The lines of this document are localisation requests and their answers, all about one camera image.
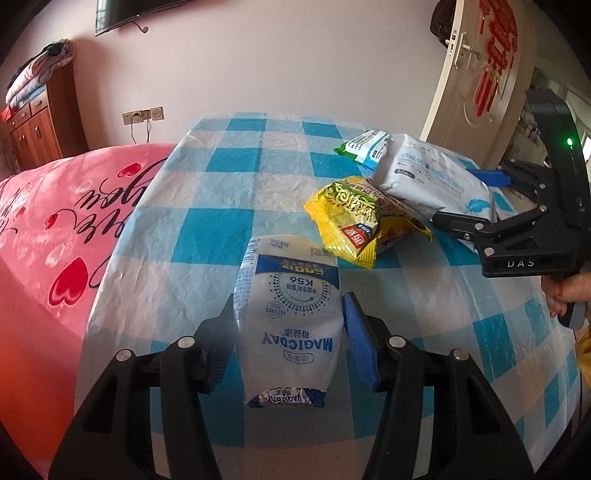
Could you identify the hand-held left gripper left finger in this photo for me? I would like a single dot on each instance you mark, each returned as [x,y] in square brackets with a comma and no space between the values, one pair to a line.
[217,367]

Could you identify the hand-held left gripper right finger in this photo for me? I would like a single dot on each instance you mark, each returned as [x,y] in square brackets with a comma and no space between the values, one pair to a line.
[358,341]

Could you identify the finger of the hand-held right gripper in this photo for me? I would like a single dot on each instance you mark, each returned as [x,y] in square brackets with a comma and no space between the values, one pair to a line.
[461,226]
[489,177]

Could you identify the white blue mailer package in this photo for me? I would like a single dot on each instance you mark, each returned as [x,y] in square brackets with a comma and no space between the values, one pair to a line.
[425,170]

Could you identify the white blue milk pouch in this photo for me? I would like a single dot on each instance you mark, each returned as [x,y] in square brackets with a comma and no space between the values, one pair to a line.
[291,314]

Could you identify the yellow snack packet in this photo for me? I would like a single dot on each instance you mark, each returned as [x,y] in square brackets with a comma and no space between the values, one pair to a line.
[351,212]

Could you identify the person's right hand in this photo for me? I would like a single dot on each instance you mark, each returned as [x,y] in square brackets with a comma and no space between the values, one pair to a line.
[554,288]

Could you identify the kitchen shelf with goods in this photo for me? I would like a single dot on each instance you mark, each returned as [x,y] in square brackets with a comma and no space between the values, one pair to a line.
[531,134]

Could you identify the cream door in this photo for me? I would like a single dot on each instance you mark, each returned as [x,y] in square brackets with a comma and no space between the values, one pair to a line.
[461,101]

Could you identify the green white wipes packet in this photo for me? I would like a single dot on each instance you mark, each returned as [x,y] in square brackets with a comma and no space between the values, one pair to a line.
[364,147]

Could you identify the person's yellow clothing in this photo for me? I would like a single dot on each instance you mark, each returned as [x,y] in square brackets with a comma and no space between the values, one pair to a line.
[584,355]

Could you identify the red hanging door ornament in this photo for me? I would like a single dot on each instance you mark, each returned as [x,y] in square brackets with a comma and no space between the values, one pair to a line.
[496,27]

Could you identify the dark hanging bag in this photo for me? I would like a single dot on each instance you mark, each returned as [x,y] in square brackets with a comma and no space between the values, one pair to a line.
[441,23]

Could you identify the blue white checkered tablecloth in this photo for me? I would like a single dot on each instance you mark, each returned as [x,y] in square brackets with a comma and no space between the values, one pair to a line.
[194,194]

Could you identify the pink heart bedspread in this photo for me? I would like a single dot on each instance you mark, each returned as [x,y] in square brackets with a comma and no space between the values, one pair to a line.
[55,221]

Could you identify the brown wooden cabinet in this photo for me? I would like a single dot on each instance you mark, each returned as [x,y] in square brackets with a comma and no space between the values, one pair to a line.
[41,129]

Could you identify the small red box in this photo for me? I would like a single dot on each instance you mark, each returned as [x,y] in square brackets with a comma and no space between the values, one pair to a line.
[4,115]

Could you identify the pile of folded blankets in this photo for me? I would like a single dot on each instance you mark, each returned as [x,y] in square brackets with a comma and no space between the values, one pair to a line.
[37,74]

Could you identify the wall outlet panel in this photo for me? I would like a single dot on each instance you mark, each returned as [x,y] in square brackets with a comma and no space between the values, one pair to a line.
[143,115]

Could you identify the black wall television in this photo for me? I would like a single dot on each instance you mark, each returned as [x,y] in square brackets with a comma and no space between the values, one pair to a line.
[134,11]

